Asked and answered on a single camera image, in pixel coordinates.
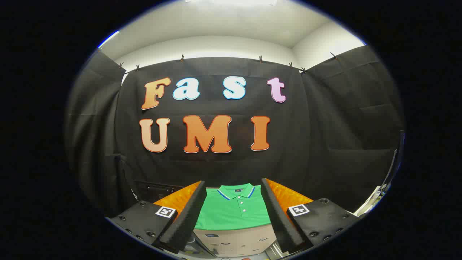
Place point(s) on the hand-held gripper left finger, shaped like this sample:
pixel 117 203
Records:
pixel 186 220

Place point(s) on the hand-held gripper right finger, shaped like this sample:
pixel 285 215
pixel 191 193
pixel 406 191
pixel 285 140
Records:
pixel 279 220

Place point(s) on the dark washing machine lid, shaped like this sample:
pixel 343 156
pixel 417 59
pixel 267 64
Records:
pixel 158 189

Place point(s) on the green polo shirt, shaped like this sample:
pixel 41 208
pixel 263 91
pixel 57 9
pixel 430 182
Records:
pixel 231 216

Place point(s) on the black backdrop cloth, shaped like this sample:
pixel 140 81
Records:
pixel 223 166

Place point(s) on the row of black clips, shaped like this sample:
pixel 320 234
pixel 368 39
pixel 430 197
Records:
pixel 182 57

